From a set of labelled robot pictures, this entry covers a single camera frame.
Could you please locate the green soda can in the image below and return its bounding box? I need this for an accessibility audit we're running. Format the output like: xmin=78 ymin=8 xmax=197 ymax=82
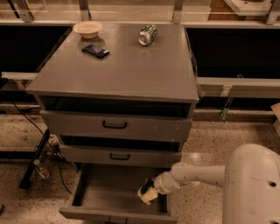
xmin=138 ymin=24 xmax=158 ymax=46

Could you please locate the grey top drawer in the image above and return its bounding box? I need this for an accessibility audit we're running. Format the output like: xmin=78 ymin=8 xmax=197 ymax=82
xmin=40 ymin=110 xmax=192 ymax=142

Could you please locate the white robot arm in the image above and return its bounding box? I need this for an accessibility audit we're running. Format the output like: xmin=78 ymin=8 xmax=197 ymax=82
xmin=137 ymin=143 xmax=280 ymax=224

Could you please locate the grey open bottom drawer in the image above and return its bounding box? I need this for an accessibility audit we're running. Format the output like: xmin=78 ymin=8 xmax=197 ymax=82
xmin=59 ymin=164 xmax=177 ymax=224

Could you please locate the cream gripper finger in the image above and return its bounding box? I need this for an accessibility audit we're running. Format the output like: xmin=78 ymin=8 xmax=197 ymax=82
xmin=140 ymin=187 xmax=158 ymax=205

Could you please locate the beige bowl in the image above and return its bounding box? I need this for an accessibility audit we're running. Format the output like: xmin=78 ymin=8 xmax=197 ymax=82
xmin=73 ymin=21 xmax=102 ymax=39

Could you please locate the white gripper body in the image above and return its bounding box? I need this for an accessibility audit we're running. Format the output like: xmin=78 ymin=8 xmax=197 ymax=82
xmin=154 ymin=171 xmax=186 ymax=195

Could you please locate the grey drawer cabinet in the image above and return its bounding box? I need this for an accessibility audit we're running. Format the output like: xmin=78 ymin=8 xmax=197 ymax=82
xmin=27 ymin=24 xmax=199 ymax=153

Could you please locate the green and yellow sponge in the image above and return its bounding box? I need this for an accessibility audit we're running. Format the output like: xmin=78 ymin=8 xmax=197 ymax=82
xmin=137 ymin=178 xmax=154 ymax=198

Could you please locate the black floor cable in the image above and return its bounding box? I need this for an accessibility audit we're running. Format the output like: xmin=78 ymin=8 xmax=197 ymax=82
xmin=0 ymin=92 xmax=73 ymax=194

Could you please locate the grey middle drawer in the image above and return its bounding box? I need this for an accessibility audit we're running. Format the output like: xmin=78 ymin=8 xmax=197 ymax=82
xmin=59 ymin=144 xmax=182 ymax=168

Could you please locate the black floor stand leg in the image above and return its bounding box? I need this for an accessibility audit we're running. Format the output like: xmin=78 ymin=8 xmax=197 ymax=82
xmin=19 ymin=129 xmax=50 ymax=189

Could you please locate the small plastic bottle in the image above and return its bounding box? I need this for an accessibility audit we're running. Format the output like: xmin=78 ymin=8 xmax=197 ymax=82
xmin=33 ymin=159 xmax=51 ymax=179

